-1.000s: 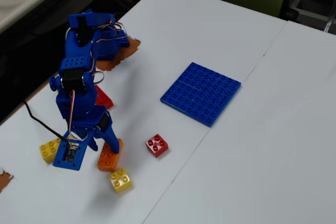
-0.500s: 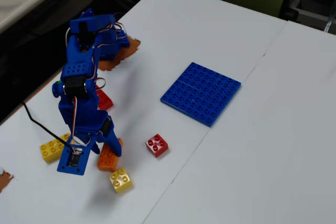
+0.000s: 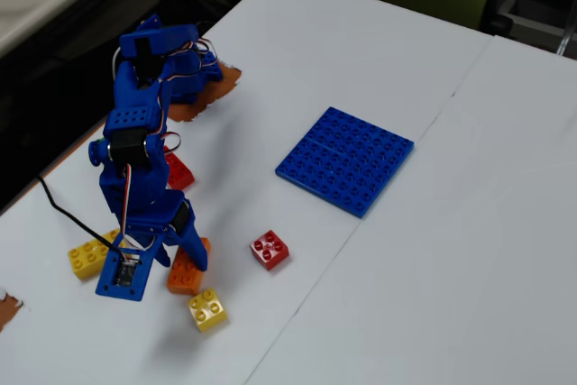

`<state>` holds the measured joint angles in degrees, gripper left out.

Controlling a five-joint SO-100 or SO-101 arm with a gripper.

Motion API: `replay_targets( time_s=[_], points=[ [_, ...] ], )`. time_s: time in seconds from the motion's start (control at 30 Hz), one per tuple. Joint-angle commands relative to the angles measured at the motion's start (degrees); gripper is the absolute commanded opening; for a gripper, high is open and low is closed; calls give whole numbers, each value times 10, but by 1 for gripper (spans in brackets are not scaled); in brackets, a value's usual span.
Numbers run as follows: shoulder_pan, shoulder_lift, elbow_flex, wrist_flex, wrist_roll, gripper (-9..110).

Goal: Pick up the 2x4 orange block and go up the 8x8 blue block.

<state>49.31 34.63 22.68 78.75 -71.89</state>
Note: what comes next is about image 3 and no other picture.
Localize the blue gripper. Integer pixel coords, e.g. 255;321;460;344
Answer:
122;190;211;273

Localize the orange 2x4 brick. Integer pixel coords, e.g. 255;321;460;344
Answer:
166;236;213;297

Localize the yellow 2x2 brick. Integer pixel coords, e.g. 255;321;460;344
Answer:
187;287;229;334

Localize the red 2x2 brick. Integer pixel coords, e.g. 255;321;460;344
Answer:
249;229;290;272

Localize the yellow 2x4 brick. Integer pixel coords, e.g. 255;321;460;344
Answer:
67;227;125;281

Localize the blue 8x8 brick plate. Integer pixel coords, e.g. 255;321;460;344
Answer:
274;106;416;220

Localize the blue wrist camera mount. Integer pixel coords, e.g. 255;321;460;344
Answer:
95;231;155;303

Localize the white servo wire bundle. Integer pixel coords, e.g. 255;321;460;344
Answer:
117;162;148;265
160;36;218;85

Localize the black cable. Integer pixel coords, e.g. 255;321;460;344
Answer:
37;175;126;256

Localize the grey metal chair frame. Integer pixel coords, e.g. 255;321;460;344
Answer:
478;0;577;58

